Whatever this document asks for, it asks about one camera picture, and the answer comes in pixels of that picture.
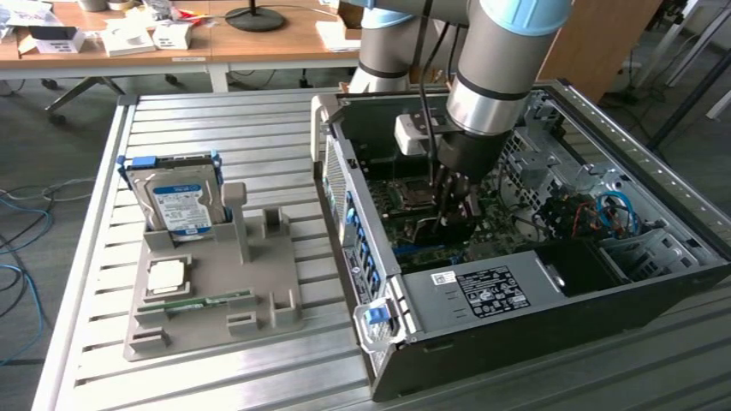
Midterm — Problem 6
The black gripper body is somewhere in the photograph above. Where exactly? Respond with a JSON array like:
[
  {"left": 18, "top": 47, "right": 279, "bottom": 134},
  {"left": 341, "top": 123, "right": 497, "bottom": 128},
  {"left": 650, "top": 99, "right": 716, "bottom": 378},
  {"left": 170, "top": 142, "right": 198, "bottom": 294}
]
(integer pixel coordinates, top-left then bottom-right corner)
[{"left": 437, "top": 129, "right": 513, "bottom": 184}]

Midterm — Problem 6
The metal CPU socket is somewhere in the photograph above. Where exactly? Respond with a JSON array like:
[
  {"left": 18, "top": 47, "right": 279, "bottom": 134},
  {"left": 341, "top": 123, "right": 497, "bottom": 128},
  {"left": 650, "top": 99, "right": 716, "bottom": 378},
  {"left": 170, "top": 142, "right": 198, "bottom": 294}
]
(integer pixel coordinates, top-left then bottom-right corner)
[{"left": 387, "top": 176, "right": 441, "bottom": 211}]

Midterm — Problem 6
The green motherboard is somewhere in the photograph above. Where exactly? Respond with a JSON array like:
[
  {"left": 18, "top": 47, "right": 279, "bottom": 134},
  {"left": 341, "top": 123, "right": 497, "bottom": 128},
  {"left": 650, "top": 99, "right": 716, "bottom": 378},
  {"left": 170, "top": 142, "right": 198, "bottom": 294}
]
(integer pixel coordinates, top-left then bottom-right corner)
[{"left": 365, "top": 156, "right": 553, "bottom": 275}]

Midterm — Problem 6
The grey power supply unit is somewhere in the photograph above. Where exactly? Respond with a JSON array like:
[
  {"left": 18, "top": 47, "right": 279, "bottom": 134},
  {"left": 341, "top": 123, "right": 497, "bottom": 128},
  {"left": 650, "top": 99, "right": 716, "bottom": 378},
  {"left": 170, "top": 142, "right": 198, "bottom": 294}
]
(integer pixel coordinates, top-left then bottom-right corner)
[{"left": 402, "top": 250, "right": 573, "bottom": 335}]

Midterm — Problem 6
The blue case latch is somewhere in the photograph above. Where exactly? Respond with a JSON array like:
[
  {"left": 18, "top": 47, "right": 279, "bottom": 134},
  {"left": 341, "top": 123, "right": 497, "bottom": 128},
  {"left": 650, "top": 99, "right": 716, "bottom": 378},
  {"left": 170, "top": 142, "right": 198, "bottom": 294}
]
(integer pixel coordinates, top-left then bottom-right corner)
[{"left": 365, "top": 307, "right": 391, "bottom": 330}]

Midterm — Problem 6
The open black PC case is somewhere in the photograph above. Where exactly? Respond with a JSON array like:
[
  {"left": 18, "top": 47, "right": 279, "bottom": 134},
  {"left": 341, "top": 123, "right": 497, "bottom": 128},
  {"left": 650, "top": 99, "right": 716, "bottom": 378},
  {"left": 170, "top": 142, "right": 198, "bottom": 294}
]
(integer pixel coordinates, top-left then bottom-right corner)
[{"left": 310, "top": 78, "right": 731, "bottom": 403}]

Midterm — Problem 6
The silver disk bay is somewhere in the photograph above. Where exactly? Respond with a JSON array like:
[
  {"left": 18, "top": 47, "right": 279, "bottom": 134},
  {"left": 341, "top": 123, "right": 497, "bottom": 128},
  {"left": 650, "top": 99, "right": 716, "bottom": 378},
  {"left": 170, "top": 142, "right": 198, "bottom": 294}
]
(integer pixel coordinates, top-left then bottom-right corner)
[{"left": 598, "top": 228, "right": 704, "bottom": 284}]

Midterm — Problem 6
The wooden cabinet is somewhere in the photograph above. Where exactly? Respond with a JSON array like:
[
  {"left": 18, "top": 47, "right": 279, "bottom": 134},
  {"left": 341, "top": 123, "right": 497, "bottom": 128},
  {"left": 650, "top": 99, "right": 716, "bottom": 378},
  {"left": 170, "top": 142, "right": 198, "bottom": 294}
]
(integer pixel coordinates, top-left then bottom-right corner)
[{"left": 537, "top": 0, "right": 665, "bottom": 104}]

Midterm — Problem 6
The white paper stack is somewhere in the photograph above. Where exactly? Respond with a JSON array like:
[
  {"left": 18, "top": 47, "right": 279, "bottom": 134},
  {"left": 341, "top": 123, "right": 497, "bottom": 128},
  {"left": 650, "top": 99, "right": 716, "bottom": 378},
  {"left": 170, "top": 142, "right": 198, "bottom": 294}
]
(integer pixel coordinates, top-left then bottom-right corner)
[{"left": 314, "top": 20, "right": 363, "bottom": 53}]

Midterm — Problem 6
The grey plastic parts rack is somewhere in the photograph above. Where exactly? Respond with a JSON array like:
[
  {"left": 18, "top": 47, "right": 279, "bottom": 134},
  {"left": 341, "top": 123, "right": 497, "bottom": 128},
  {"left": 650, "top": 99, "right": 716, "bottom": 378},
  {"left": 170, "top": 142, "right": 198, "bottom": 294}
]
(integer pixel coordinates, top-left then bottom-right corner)
[{"left": 123, "top": 182, "right": 309, "bottom": 364}]

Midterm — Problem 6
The white table leg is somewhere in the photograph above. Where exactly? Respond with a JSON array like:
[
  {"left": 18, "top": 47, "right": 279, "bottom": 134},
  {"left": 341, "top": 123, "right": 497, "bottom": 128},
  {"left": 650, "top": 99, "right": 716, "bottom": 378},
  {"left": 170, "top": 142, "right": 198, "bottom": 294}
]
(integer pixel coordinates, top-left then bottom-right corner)
[{"left": 665, "top": 0, "right": 731, "bottom": 120}]

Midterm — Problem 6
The hard disk in blue caddy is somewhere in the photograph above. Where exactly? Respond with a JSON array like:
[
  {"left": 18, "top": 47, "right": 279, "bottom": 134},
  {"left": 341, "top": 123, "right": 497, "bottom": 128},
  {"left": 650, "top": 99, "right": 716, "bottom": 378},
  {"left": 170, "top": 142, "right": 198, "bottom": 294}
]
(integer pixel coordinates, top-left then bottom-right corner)
[{"left": 115, "top": 150, "right": 225, "bottom": 245}]

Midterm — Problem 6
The black round lamp base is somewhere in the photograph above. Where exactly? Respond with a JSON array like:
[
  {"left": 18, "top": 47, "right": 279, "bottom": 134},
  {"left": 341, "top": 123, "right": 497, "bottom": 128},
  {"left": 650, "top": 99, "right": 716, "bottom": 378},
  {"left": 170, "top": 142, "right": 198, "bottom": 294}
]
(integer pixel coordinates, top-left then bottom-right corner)
[{"left": 225, "top": 0, "right": 287, "bottom": 33}]

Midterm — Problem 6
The green RAM stick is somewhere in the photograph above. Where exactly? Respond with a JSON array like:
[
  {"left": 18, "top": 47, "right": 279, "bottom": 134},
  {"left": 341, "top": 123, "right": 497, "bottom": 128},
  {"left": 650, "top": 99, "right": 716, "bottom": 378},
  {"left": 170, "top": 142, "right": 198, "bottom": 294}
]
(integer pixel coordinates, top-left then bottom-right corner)
[{"left": 139, "top": 289, "right": 254, "bottom": 313}]

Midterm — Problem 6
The silver CPU chip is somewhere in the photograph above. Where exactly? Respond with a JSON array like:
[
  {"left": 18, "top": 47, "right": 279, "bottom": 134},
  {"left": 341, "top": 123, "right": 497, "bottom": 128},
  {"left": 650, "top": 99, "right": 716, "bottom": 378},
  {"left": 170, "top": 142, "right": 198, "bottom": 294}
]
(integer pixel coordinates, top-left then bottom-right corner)
[{"left": 146, "top": 259, "right": 189, "bottom": 297}]

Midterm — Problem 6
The small white box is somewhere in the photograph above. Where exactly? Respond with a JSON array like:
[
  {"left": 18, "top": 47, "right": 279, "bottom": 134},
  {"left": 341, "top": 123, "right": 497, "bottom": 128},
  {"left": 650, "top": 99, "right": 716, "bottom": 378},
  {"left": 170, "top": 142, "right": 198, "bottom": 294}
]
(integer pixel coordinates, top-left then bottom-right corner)
[{"left": 151, "top": 21, "right": 195, "bottom": 51}]

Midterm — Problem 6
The flat white box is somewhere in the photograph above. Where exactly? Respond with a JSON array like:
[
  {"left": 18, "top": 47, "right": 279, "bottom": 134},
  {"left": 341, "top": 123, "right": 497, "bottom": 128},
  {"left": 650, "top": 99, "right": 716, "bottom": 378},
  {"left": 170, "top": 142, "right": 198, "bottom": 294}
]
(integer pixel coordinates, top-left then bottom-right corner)
[{"left": 99, "top": 23, "right": 158, "bottom": 57}]

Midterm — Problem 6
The white box with black lid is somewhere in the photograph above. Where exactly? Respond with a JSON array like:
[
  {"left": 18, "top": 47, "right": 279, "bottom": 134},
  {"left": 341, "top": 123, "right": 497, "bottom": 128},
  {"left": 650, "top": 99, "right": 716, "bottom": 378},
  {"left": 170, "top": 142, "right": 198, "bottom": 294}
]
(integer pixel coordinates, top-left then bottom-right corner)
[{"left": 29, "top": 25, "right": 87, "bottom": 55}]

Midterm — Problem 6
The clear plastic bag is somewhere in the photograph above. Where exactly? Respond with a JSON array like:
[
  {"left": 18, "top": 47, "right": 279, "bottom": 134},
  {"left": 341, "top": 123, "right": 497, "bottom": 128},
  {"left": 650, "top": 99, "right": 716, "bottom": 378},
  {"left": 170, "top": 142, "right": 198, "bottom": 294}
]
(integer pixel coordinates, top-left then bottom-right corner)
[{"left": 0, "top": 0, "right": 65, "bottom": 29}]

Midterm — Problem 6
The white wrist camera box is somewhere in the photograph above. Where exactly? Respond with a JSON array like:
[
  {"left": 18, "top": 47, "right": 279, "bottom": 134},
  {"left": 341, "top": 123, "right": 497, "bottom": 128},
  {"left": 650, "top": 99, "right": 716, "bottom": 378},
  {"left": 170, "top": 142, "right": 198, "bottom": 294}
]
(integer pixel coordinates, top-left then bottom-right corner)
[{"left": 394, "top": 111, "right": 445, "bottom": 156}]

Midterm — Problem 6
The red wire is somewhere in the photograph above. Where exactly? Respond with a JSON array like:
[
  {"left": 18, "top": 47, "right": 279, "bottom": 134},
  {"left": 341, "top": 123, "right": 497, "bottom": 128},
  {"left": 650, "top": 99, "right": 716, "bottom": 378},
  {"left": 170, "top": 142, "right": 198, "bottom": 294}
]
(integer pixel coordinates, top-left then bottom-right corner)
[{"left": 576, "top": 201, "right": 601, "bottom": 235}]

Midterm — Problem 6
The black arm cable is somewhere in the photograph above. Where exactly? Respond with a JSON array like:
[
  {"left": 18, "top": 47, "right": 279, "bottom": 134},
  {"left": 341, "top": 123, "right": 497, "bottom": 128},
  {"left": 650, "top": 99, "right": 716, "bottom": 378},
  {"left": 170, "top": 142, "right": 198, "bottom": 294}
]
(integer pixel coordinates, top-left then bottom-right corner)
[{"left": 419, "top": 0, "right": 446, "bottom": 172}]

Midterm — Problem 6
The blue wire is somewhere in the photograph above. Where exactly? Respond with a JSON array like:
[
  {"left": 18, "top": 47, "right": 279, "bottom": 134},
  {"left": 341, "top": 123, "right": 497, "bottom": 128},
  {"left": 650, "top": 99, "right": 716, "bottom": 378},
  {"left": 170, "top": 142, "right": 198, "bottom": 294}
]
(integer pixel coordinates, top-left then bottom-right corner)
[{"left": 593, "top": 191, "right": 642, "bottom": 239}]

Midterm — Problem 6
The white floor cable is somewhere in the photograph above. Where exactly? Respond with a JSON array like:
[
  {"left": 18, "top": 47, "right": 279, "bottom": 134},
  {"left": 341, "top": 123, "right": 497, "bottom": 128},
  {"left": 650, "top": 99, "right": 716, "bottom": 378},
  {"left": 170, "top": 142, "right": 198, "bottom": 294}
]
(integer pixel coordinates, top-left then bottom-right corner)
[{"left": 0, "top": 177, "right": 98, "bottom": 203}]

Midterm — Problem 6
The blue floor cable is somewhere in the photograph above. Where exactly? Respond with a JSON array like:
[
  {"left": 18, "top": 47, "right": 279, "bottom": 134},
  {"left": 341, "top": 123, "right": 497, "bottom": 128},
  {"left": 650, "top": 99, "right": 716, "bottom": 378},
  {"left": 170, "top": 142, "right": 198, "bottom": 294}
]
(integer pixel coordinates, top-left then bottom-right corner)
[
  {"left": 0, "top": 263, "right": 47, "bottom": 367},
  {"left": 0, "top": 190, "right": 54, "bottom": 256}
]

